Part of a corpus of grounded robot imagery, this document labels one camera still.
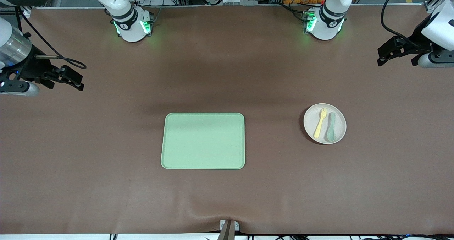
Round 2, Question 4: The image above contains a yellow plastic fork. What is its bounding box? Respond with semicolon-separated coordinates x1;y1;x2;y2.
314;108;328;139

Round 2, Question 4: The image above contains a brown strap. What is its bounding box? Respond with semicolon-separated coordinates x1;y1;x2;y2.
217;220;236;240

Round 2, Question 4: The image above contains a sage green plastic spoon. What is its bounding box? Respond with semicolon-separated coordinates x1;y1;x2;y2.
327;112;336;142

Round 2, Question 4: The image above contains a grey metal table bracket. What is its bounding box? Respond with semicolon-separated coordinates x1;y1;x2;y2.
220;220;240;231

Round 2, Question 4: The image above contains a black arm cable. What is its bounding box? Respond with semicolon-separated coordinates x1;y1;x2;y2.
381;0;431;50
15;6;87;69

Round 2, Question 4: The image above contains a beige round plate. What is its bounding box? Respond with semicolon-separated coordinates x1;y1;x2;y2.
303;103;347;144

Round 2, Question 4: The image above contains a light green rectangular tray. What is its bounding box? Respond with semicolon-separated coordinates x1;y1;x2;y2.
161;113;245;170

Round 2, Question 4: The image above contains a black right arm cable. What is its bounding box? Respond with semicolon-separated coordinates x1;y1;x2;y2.
15;6;87;69

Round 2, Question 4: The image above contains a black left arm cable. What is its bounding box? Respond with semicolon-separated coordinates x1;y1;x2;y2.
381;0;431;50

